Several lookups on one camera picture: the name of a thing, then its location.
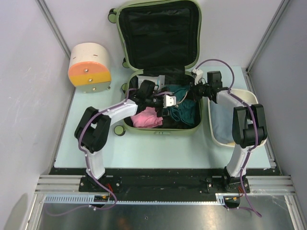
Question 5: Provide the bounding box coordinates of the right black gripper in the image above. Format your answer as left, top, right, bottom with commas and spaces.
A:
185, 79, 212, 102

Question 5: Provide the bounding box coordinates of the pink cloth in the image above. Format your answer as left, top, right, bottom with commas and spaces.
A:
130, 107, 163, 128

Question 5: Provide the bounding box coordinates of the white cloth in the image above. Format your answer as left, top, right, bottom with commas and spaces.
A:
137, 75, 165, 89

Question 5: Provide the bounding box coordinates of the dark teal cloth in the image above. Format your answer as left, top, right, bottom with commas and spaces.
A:
167, 85, 196, 126

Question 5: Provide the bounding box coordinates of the grey blue cloth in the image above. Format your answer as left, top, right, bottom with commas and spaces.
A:
208, 102, 235, 147

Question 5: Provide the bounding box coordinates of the green hard shell suitcase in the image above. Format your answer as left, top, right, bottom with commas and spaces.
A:
107, 0, 204, 137

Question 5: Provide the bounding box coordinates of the round cream drawer cabinet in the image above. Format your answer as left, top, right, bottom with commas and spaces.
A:
68, 43, 111, 93

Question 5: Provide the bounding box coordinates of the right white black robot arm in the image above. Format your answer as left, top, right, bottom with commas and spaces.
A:
189, 69, 268, 192

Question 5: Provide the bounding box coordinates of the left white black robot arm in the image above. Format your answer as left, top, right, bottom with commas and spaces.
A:
74, 80, 173, 192

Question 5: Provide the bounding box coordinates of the white plastic tray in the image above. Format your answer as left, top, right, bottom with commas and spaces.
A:
208, 89, 258, 148

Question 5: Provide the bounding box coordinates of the light blue table mat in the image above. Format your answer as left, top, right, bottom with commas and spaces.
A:
54, 66, 275, 170

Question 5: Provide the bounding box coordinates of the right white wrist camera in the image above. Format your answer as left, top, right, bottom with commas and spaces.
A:
191, 69, 203, 85

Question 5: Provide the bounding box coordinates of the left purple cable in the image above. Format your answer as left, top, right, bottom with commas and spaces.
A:
45, 88, 140, 216

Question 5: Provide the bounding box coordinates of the purple cable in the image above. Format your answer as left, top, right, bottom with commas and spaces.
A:
198, 58, 262, 218
45, 88, 140, 216

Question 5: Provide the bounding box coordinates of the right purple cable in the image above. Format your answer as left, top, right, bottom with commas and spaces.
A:
198, 58, 262, 218

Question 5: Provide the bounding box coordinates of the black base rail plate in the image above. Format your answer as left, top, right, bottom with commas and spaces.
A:
49, 168, 280, 202

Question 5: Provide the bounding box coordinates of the grey slotted cable duct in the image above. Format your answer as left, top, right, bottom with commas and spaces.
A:
44, 194, 225, 206

